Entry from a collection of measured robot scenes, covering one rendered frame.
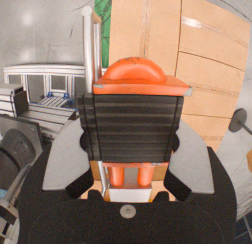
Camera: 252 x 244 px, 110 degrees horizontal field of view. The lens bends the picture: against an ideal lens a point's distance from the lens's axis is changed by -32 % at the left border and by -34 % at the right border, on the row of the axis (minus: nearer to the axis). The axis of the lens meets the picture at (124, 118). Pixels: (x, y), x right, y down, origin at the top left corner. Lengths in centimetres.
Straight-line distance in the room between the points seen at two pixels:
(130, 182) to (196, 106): 82
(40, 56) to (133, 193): 159
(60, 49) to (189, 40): 120
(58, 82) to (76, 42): 45
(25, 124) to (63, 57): 112
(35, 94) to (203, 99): 153
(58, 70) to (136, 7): 83
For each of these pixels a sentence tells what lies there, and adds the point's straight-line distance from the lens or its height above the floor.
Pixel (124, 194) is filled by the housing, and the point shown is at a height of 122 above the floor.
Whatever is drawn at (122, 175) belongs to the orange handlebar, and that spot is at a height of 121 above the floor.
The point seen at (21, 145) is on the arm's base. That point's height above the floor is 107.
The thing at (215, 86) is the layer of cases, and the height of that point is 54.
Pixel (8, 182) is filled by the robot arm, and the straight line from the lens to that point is 46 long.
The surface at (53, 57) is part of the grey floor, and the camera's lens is 154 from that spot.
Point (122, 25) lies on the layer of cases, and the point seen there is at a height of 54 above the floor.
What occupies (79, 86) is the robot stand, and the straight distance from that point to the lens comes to 122.
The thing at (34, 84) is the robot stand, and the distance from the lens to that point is 148.
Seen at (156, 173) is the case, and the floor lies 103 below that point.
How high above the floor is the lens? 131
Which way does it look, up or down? 62 degrees down
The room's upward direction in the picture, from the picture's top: 176 degrees counter-clockwise
